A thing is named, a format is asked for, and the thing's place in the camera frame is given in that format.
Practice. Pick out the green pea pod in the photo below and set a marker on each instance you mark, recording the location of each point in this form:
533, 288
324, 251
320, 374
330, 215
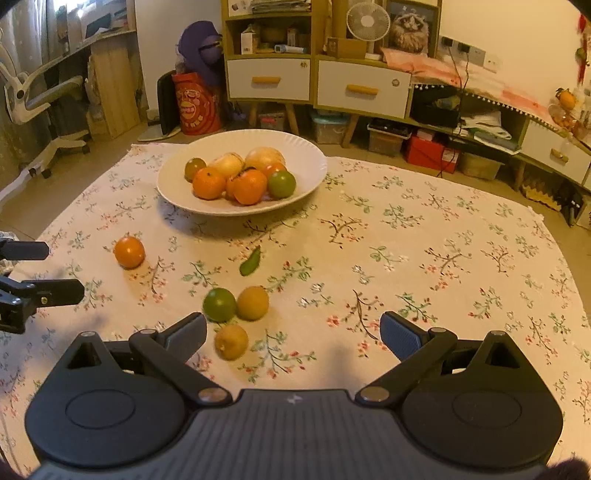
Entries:
250, 261

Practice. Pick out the white wall outlet strip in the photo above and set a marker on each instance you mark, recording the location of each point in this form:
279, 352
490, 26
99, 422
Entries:
466, 50

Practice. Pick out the white desk fan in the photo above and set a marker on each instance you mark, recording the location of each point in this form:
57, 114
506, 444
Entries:
368, 23

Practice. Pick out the black device in console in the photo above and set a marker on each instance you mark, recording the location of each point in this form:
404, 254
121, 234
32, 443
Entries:
436, 108

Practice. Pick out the small brown round fruit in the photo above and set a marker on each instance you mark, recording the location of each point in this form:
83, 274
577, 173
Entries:
231, 342
252, 302

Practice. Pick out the floral tablecloth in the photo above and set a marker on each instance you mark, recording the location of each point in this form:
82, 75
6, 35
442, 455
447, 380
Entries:
415, 230

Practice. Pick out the red hanging wall ornament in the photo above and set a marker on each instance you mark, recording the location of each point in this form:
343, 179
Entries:
582, 39

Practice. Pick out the olive green tomato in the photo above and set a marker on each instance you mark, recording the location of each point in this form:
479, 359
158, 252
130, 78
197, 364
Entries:
195, 169

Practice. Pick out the wooden cabinet with white drawers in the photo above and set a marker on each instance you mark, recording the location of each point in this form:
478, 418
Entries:
360, 87

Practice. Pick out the large tangerine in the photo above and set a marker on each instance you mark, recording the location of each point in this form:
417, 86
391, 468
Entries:
208, 183

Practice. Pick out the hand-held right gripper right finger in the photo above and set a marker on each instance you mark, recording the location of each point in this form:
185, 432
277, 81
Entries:
401, 340

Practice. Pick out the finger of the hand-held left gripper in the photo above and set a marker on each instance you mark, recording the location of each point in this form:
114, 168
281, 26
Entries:
55, 293
25, 249

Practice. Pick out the tangerine with green leaf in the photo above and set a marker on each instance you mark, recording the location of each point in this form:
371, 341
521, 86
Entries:
249, 188

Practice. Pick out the framed cat picture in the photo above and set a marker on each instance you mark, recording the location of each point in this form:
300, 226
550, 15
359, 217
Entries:
411, 27

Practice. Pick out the small clear storage box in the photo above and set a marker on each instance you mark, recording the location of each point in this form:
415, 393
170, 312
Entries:
272, 121

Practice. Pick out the brown cardboard box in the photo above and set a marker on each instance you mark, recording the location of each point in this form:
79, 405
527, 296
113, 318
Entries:
346, 47

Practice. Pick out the orange tomato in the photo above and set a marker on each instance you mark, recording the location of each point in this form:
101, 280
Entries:
229, 188
129, 252
274, 169

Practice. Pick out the white office chair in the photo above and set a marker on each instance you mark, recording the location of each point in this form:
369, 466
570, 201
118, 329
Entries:
41, 101

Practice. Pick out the light wooden desk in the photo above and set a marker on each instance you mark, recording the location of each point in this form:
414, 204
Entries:
113, 83

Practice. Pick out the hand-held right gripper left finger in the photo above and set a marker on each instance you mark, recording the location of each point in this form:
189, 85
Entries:
191, 333

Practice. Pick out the pink patterned cloth runner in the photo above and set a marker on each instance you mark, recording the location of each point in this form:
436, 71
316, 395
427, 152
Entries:
489, 87

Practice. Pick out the clear lidded storage bin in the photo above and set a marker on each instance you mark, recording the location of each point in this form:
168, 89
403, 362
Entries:
328, 128

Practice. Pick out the low console with white drawers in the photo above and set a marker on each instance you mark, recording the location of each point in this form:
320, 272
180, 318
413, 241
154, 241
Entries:
549, 147

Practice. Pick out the pale yellow pear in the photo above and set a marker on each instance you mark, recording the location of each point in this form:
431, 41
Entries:
227, 165
264, 158

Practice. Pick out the dark lidded storage bin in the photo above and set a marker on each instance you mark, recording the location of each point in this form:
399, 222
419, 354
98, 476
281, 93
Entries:
388, 137

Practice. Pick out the purple plush toy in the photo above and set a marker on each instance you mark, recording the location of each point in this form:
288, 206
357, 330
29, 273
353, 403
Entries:
203, 46

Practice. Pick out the white oval plate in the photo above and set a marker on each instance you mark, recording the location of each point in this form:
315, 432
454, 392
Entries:
295, 147

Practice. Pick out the red cardboard box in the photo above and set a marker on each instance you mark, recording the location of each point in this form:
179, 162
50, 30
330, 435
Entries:
431, 152

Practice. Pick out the red printed bag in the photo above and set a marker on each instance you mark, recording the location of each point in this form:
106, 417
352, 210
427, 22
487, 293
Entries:
196, 108

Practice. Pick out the glass stand with oranges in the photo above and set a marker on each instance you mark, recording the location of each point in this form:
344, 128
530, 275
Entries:
565, 108

